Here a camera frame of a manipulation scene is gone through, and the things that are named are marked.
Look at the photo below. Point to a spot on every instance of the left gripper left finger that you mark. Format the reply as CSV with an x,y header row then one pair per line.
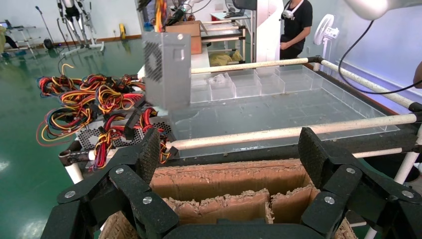
x,y
125,184

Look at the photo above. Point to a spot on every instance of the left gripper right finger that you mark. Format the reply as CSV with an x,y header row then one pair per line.
x,y
349,184

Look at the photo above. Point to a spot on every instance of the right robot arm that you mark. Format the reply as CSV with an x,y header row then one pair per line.
x,y
379,8

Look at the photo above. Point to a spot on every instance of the white cart pipe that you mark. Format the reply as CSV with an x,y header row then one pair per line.
x,y
280,132
74,173
247,66
362,82
407,165
379,153

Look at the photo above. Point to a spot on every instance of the clear acrylic compartment tray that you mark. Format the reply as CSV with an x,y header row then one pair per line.
x,y
280,109

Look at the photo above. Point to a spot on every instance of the cardboard divider insert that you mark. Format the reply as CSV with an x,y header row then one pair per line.
x,y
230,206

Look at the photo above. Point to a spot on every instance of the black pipe connector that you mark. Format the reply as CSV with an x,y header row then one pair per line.
x,y
316,60

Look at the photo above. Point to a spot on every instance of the yellow floor sign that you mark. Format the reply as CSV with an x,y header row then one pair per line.
x,y
122,31

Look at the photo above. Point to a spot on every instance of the white standing fan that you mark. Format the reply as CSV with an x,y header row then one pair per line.
x,y
324,31

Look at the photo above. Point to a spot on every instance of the yellow plastic bag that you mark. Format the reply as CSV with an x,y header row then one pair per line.
x,y
219,59

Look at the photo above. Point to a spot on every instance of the small brown cardboard box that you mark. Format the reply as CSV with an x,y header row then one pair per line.
x,y
191,33

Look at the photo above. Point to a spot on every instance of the person in black shirt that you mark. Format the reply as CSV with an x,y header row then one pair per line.
x,y
296,23

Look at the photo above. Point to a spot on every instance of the white cabinet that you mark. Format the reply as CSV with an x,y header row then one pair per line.
x,y
268,33

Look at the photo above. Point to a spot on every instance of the pipe shelf rack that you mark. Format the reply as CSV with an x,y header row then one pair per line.
x,y
224,36

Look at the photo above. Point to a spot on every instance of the silver robot stand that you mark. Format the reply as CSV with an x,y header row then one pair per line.
x,y
71,13

